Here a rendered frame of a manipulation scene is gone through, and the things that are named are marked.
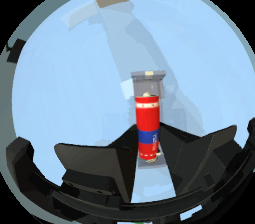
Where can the red cylinder with blue band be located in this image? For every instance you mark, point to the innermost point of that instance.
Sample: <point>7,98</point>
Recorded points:
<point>147,122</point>

